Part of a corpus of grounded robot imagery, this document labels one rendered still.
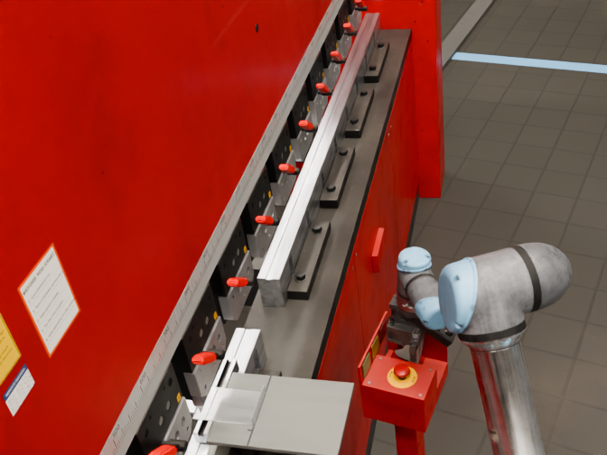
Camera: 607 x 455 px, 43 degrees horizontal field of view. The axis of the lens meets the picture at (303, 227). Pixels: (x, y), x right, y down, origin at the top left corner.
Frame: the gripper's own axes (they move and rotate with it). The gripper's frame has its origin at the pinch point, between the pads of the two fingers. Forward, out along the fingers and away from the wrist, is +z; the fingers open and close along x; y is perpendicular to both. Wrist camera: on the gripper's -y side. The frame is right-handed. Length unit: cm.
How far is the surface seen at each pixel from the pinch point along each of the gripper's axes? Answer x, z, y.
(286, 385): 37.2, -25.4, 17.4
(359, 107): -93, -13, 51
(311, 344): 14.4, -12.4, 22.4
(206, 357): 55, -51, 22
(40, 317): 83, -86, 24
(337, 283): -8.0, -12.2, 24.6
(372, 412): 15.1, 5.1, 6.5
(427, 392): 12.1, -4.8, -6.1
